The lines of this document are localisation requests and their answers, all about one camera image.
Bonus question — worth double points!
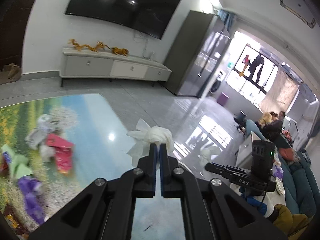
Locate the white tissue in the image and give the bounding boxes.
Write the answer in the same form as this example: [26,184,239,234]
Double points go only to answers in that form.
[126,119,174,167]

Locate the teal sofa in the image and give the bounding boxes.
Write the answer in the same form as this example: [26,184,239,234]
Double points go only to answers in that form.
[279,152,319,218]

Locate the seated people group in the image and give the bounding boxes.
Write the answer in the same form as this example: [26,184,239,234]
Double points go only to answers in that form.
[245,111,286,142]

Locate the red snack bag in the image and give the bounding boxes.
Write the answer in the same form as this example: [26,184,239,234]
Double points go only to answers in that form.
[46,133,74,175]

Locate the purple snack wrapper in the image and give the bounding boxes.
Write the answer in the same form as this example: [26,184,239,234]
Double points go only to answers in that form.
[17,176,45,225]

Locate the purple square stool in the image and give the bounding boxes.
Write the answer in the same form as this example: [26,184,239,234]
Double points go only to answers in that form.
[216,92,229,106]

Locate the green white wrapper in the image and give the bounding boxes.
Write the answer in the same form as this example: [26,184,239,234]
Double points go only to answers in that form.
[1,144,33,181]

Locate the grey crumpled wrapper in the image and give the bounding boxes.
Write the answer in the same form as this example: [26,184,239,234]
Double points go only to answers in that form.
[25,114,60,150]

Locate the white washing machine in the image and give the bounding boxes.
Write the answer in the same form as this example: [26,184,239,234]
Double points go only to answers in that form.
[210,71,224,94]

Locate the hanging dark clothes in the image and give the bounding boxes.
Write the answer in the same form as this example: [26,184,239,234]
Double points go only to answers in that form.
[248,54,265,83]

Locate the grey double-door refrigerator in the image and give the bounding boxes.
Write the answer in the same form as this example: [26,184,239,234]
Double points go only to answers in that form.
[164,11,230,98]

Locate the white low TV cabinet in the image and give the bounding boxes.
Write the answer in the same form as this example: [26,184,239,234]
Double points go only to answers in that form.
[60,47,172,82]

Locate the golden tiger figurine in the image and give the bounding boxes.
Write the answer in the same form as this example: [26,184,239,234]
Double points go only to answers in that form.
[111,47,129,56]

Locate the golden dragon figurine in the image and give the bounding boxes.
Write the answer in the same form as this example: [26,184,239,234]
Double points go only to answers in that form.
[68,39,111,52]

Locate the tan boots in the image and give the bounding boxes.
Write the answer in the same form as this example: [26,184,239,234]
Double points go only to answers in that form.
[3,63,19,79]

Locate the large black wall television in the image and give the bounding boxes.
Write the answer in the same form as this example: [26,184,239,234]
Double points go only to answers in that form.
[65,0,181,40]

